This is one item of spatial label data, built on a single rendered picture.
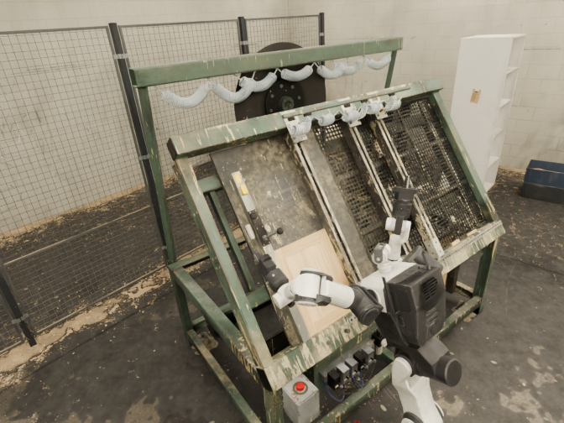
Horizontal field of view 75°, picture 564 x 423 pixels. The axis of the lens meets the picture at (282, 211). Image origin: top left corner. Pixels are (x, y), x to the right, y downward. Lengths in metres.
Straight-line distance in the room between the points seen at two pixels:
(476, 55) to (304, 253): 4.04
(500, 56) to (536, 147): 2.04
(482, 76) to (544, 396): 3.69
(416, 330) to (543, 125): 5.57
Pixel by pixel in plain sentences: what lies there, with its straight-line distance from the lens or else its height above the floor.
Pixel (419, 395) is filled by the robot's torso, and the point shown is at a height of 0.79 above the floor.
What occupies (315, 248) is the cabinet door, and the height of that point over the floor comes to 1.21.
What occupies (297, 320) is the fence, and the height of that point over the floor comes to 1.00.
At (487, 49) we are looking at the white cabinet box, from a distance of 5.48.
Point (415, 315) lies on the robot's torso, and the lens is 1.60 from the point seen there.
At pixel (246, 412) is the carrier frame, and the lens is 2.67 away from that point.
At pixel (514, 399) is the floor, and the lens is 3.21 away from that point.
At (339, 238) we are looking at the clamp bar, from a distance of 2.14.
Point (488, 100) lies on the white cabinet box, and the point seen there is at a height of 1.33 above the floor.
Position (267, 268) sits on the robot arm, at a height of 1.39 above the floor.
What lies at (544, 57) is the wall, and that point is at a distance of 6.77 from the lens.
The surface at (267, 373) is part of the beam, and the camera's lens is 1.91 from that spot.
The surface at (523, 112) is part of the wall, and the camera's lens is 6.91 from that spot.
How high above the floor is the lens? 2.36
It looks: 27 degrees down
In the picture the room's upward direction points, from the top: 4 degrees counter-clockwise
